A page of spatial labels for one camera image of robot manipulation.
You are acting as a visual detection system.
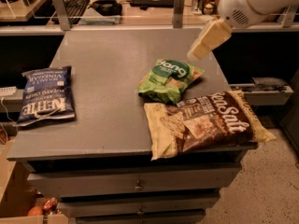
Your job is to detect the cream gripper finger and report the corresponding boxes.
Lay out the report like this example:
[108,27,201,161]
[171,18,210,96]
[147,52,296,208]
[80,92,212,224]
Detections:
[187,19,233,61]

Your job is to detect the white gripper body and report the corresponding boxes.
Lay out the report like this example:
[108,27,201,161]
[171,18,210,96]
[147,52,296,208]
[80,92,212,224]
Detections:
[218,0,265,28]

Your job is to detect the green rice chip bag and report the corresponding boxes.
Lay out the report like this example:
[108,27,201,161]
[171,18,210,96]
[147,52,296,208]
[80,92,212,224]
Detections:
[137,59,204,104]

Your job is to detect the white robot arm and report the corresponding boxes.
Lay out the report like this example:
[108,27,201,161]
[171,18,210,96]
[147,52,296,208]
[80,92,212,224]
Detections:
[187,0,299,61]

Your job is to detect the brown sea salt chip bag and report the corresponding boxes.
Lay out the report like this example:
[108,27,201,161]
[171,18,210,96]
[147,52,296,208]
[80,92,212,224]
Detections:
[144,91,275,160]

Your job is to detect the blue Kettle chip bag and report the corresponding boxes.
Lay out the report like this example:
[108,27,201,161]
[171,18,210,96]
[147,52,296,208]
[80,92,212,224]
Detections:
[17,65,75,127]

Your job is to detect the black laptop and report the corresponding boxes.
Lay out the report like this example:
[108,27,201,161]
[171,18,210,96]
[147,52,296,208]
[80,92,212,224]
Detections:
[130,0,174,7]

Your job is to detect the black headphones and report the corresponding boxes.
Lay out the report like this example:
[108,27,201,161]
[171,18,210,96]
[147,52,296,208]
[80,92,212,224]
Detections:
[91,0,122,16]

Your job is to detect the black keyboard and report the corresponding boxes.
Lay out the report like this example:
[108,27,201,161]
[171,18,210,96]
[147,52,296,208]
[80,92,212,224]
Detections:
[54,0,90,24]

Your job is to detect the grey drawer cabinet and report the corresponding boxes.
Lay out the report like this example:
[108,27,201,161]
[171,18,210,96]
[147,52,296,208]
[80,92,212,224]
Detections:
[7,28,256,224]

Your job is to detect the white power strip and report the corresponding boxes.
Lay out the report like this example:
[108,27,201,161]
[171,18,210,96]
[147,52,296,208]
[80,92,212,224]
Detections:
[0,86,17,97]

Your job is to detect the red snack wrapper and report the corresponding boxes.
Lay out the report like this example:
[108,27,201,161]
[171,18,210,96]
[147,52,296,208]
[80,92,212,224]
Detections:
[42,198,58,212]

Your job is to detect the orange fruit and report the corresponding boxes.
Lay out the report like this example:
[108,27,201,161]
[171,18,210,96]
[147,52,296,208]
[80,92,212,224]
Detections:
[27,206,43,217]

